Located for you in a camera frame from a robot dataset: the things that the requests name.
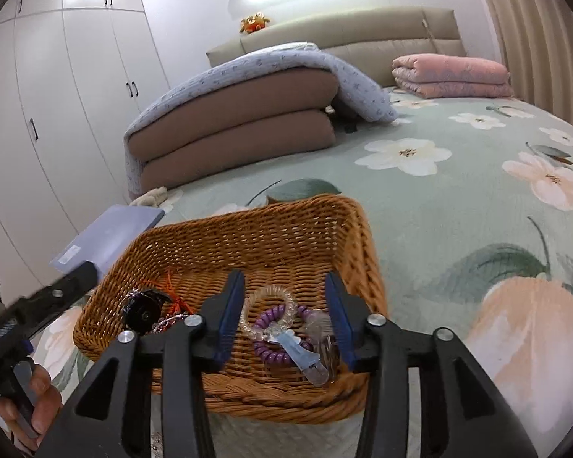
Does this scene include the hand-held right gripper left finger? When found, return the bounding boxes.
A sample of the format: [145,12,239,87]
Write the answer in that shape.
[36,269,246,458]

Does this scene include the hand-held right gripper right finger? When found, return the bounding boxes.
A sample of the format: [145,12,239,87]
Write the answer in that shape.
[325,271,540,458]

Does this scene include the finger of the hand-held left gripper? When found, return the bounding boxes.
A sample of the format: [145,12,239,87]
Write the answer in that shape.
[2,261,99,339]

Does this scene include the clear spiral hair tie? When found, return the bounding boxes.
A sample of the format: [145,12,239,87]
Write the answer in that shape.
[240,285,298,339]

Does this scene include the light blue hair clip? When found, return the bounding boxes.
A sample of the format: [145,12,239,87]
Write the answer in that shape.
[262,329,330,387]

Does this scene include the purple spiral hair tie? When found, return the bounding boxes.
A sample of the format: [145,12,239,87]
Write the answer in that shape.
[252,305,323,368]

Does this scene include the red cord bracelet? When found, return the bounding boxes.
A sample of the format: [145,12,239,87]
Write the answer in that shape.
[160,269,190,318]

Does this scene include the silver chain keychain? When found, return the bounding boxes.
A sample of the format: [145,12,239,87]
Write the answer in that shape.
[152,314,193,338]

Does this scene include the black wrist watch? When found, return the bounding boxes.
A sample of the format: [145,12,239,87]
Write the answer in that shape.
[119,289,173,335]

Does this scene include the brown wicker basket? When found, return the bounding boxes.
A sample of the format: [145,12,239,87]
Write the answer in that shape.
[73,194,388,424]

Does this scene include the person's left hand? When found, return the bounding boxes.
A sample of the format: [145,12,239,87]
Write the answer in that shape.
[0,364,64,454]

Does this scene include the blue book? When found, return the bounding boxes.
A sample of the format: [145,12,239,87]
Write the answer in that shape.
[49,204,165,277]

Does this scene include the white fluffy cloth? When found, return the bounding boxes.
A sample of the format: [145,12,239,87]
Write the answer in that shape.
[128,186,185,211]

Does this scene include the green floral bed sheet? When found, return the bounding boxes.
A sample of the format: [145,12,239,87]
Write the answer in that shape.
[29,87,573,458]

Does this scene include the white wardrobe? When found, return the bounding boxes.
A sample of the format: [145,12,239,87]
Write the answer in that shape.
[0,0,173,297]

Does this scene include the folded brown and blue quilt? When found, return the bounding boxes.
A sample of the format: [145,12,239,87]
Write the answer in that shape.
[123,43,401,201]

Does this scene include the folded pink blanket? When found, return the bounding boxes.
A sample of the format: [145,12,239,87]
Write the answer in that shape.
[392,53,514,98]

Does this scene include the beige padded headboard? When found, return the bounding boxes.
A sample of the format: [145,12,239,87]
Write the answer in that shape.
[205,6,468,70]

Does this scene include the orange plush toy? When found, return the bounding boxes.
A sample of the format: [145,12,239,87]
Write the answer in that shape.
[240,13,271,34]

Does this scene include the beige curtain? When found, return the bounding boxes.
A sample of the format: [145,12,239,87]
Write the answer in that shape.
[473,0,573,129]

